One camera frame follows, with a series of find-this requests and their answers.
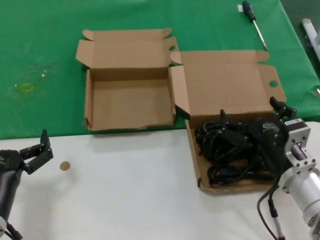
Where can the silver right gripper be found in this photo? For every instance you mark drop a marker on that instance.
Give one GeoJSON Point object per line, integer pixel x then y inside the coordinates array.
{"type": "Point", "coordinates": [300, 132]}

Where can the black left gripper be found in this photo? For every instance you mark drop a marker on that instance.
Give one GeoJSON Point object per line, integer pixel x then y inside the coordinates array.
{"type": "Point", "coordinates": [10, 161]}

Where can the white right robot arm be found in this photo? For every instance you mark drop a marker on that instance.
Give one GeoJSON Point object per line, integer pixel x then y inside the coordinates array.
{"type": "Point", "coordinates": [307, 190]}

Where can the open cardboard box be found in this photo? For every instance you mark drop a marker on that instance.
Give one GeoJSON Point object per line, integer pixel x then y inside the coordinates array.
{"type": "Point", "coordinates": [130, 105]}
{"type": "Point", "coordinates": [225, 85]}

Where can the round brown cardboard disc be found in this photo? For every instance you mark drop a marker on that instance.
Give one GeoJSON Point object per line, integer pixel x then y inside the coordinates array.
{"type": "Point", "coordinates": [65, 166]}

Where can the small white object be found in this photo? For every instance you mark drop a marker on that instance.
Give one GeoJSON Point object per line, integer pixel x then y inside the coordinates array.
{"type": "Point", "coordinates": [318, 91]}

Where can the yellow rubber band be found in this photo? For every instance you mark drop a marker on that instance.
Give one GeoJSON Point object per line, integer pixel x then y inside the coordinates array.
{"type": "Point", "coordinates": [23, 88]}

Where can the small white scraps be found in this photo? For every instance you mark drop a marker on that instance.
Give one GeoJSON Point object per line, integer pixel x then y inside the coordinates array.
{"type": "Point", "coordinates": [44, 73]}

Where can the grey metal profile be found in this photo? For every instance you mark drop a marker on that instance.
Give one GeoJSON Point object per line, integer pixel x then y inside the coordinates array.
{"type": "Point", "coordinates": [308, 27]}

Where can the green tablecloth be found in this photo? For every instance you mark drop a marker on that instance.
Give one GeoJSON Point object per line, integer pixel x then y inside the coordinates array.
{"type": "Point", "coordinates": [37, 37]}

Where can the small white tag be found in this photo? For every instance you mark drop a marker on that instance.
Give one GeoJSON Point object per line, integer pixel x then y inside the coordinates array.
{"type": "Point", "coordinates": [240, 8]}

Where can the black right wrist camera housing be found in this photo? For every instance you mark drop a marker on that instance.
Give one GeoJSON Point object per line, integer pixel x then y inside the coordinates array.
{"type": "Point", "coordinates": [270, 140]}

